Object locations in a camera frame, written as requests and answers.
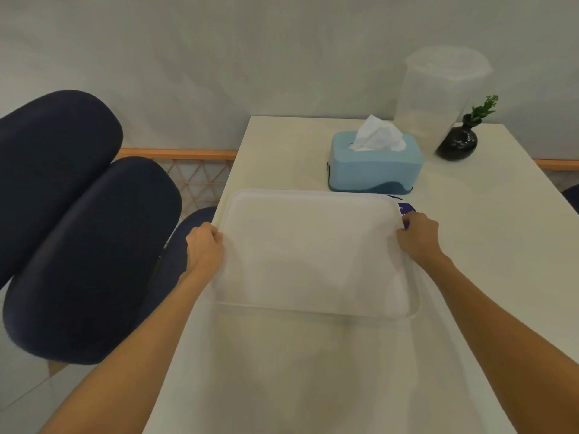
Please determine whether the white tissue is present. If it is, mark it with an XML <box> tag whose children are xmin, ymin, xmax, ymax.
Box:
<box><xmin>349</xmin><ymin>115</ymin><xmax>407</xmax><ymax>153</ymax></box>

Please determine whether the person's left hand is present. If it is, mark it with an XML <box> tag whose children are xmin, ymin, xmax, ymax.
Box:
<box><xmin>185</xmin><ymin>222</ymin><xmax>225</xmax><ymax>285</ymax></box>

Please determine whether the light blue tissue box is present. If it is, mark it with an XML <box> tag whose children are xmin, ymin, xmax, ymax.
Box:
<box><xmin>327</xmin><ymin>130</ymin><xmax>424</xmax><ymax>195</ymax></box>

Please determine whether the translucent plastic box lid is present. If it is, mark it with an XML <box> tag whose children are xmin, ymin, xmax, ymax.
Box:
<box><xmin>212</xmin><ymin>189</ymin><xmax>421</xmax><ymax>320</ymax></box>

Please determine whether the person's right forearm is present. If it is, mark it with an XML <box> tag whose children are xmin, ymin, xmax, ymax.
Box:
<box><xmin>418</xmin><ymin>253</ymin><xmax>579</xmax><ymax>434</ymax></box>

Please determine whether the person's left forearm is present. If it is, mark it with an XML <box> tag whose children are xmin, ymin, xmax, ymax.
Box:
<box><xmin>40</xmin><ymin>269</ymin><xmax>213</xmax><ymax>434</ymax></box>

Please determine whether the green plant sprig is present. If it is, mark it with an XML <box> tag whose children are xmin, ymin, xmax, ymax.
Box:
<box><xmin>470</xmin><ymin>95</ymin><xmax>499</xmax><ymax>124</ymax></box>

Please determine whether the person's right hand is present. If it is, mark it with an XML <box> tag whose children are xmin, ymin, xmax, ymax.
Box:
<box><xmin>396</xmin><ymin>211</ymin><xmax>447</xmax><ymax>267</ymax></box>

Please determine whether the wooden lattice panel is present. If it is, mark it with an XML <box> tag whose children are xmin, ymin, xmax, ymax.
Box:
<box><xmin>533</xmin><ymin>158</ymin><xmax>579</xmax><ymax>193</ymax></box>
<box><xmin>115</xmin><ymin>148</ymin><xmax>239</xmax><ymax>219</ymax></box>

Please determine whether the black glossy vase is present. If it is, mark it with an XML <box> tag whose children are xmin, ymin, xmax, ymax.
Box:
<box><xmin>436</xmin><ymin>114</ymin><xmax>483</xmax><ymax>162</ymax></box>

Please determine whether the clear plastic lidded jug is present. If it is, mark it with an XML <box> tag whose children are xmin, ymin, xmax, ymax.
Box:
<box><xmin>394</xmin><ymin>46</ymin><xmax>493</xmax><ymax>154</ymax></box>

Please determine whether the purple flat item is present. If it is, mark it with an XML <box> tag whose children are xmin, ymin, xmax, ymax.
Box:
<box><xmin>387</xmin><ymin>194</ymin><xmax>417</xmax><ymax>230</ymax></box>

